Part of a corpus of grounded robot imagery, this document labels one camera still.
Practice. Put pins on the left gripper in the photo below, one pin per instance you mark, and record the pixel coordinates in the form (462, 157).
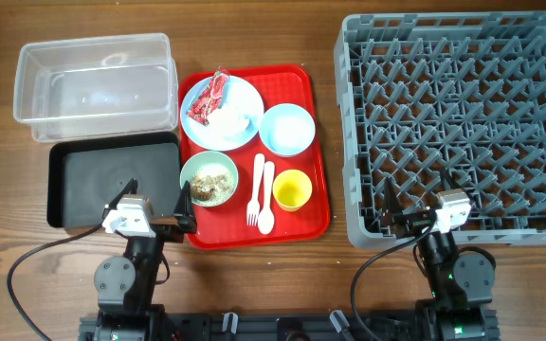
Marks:
(185, 223)

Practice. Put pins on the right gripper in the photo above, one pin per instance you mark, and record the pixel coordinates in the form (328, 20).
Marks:
(392, 214)

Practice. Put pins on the rice and food scraps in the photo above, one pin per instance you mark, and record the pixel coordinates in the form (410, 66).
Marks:
(212, 185)

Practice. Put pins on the green bowl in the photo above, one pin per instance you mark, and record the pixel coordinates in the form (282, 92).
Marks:
(195, 162)

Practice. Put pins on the white plastic fork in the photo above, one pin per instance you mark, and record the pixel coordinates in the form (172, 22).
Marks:
(253, 206)

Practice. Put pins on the red snack wrapper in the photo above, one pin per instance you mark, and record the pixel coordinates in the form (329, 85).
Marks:
(210, 98)

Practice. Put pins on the white plastic spoon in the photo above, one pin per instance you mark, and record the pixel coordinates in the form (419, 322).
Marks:
(266, 217)

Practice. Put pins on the yellow cup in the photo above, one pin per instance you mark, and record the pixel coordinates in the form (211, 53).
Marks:
(292, 189)

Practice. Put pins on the light blue bowl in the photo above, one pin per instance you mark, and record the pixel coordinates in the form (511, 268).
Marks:
(287, 129)

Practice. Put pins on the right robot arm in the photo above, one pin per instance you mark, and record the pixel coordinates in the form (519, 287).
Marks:
(460, 279)

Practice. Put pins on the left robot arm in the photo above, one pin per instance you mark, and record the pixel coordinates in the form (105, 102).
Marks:
(126, 284)

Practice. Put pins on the grey dishwasher rack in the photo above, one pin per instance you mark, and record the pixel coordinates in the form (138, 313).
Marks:
(463, 93)

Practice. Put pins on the black plastic tray bin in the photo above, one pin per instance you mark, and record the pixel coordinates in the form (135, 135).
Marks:
(86, 175)

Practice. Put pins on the red plastic tray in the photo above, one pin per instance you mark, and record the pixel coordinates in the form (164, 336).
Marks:
(225, 227)

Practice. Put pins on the clear plastic bin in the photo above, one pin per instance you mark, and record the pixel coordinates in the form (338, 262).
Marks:
(96, 87)

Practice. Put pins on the light blue plate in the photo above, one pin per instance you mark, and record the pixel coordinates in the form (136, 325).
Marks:
(238, 93)

